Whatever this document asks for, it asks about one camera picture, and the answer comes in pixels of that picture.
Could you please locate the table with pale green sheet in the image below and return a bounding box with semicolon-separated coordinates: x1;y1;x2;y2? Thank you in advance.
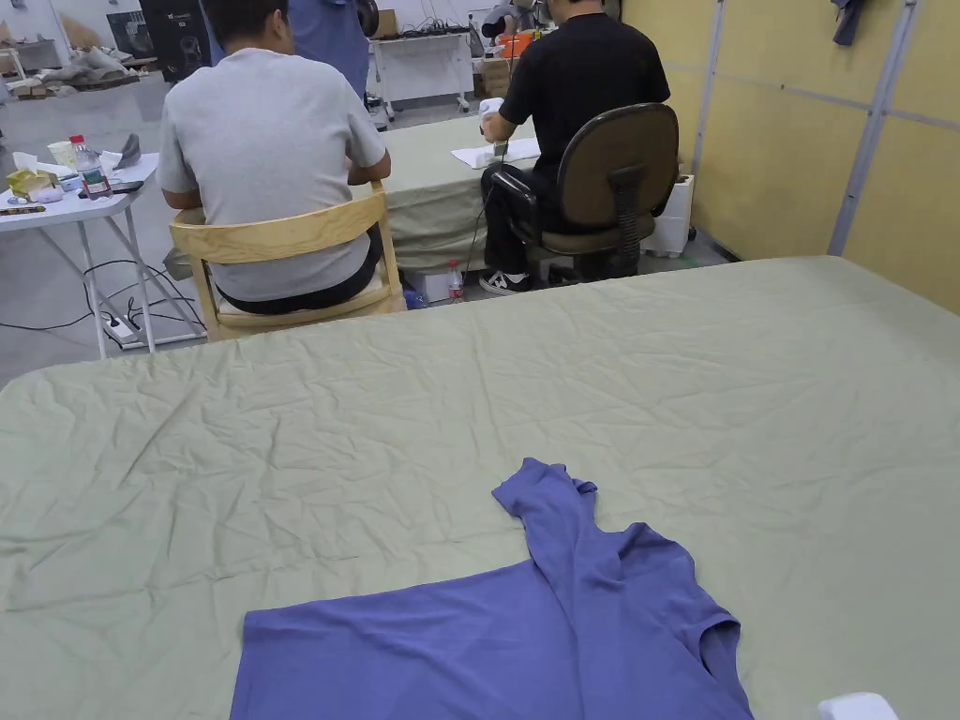
366;115;558;273

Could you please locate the bed with pale green sheet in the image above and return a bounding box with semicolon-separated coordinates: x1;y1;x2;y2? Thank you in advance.
0;254;960;720

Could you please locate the black office chair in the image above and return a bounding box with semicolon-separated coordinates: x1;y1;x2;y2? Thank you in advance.
490;102;681;284

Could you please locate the white cloth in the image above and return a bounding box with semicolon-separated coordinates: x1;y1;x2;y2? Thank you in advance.
449;138;543;172

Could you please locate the white power strip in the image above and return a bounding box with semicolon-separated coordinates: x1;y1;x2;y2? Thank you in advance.
100;310;143;347

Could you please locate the white folding table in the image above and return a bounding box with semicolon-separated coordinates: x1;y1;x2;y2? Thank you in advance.
0;133;209;359

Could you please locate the white flat box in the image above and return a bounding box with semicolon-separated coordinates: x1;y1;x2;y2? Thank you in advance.
403;268;453;305

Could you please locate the dark hanging garment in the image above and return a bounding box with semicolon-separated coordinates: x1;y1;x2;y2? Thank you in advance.
830;0;876;48

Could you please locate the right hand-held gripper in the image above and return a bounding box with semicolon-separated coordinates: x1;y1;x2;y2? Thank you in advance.
817;691;898;720

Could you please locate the wooden chair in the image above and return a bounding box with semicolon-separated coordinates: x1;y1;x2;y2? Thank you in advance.
168;179;409;343

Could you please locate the white desk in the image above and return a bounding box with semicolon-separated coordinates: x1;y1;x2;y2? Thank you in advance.
369;28;475;126

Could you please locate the black carton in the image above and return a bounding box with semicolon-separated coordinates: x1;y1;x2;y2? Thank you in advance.
138;0;213;84

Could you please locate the blue shirt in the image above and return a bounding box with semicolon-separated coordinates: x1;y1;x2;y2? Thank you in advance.
228;457;756;720

